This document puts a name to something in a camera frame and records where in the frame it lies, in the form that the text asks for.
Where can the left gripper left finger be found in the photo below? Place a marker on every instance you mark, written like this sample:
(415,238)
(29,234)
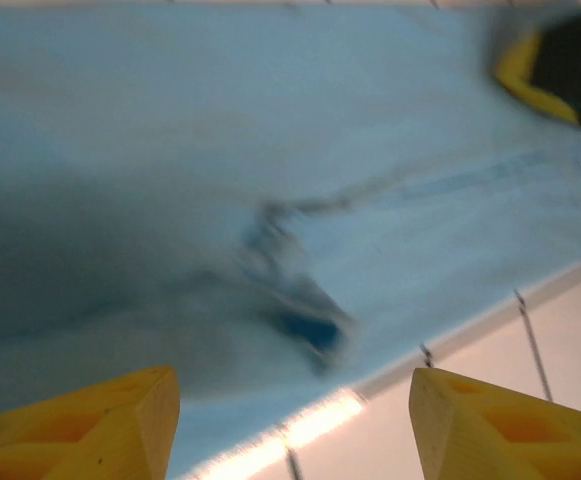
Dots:
(70,440)

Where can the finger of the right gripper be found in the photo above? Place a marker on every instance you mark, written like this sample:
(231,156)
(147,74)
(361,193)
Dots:
(565,70)

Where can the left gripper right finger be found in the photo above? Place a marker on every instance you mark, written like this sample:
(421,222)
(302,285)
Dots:
(510,440)

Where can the light blue printed t-shirt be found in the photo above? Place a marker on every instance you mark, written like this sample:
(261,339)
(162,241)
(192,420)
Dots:
(220,125)

